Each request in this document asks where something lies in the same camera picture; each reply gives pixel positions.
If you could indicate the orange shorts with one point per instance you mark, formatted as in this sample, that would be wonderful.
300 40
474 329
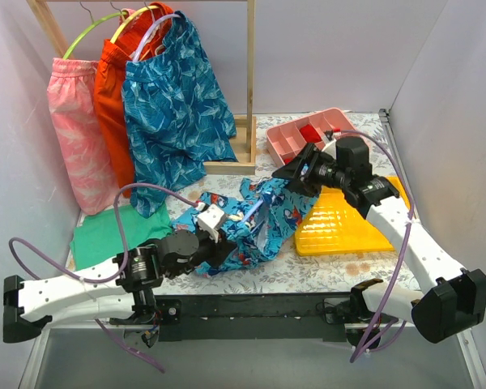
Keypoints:
110 76

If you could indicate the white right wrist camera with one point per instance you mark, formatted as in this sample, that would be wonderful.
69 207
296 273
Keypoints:
331 136

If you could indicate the yellow plastic tray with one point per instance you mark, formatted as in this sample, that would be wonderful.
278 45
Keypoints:
334 227

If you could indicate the floral table mat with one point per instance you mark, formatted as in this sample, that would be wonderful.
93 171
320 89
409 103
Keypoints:
289 272

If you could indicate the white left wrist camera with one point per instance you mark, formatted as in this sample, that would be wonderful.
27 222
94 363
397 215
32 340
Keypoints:
210 219

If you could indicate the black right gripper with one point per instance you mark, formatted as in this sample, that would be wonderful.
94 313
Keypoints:
306 170

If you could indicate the yellow hanger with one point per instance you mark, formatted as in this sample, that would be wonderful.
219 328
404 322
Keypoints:
130 19

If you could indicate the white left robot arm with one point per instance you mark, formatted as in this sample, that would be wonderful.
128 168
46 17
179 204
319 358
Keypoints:
120 288

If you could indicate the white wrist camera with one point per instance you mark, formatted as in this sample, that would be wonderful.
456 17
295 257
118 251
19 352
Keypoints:
331 136
210 219

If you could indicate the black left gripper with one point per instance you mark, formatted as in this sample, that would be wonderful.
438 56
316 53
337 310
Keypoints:
221 251

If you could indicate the blue shark print shorts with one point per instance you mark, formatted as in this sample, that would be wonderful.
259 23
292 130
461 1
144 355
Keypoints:
260 223

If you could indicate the teal leaf print shorts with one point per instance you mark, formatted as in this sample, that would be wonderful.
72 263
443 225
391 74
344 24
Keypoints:
177 118

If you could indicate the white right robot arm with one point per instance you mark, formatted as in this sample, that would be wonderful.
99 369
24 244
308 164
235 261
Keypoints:
451 298

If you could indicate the green hanger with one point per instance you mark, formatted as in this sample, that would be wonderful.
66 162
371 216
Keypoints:
89 34

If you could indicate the pink patterned shorts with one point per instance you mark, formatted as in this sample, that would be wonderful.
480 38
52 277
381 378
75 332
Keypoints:
70 95

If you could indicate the pink divided organizer box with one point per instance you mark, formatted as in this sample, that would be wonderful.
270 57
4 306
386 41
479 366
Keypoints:
286 140

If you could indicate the translucent white hanger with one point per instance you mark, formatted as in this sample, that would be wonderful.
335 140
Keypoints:
152 42

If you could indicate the wooden clothes rack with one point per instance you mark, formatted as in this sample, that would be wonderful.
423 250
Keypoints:
244 144

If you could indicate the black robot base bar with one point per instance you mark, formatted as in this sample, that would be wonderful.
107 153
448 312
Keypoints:
271 316

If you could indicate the green folded cloth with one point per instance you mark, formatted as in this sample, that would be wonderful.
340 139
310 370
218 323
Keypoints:
98 237

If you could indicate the red rolled cloth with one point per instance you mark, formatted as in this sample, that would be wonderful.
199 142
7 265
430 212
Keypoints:
310 134

